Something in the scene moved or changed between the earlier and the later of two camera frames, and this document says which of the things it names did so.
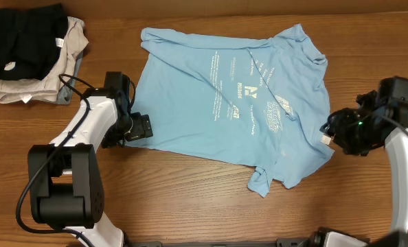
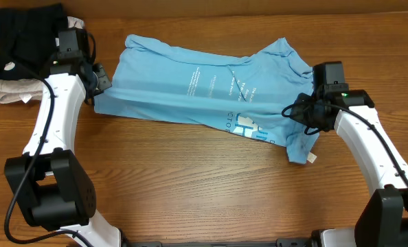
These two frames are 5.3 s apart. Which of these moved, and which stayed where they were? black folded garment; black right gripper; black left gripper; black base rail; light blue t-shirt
Moved: black right gripper; black left gripper; light blue t-shirt
Stayed: black folded garment; black base rail
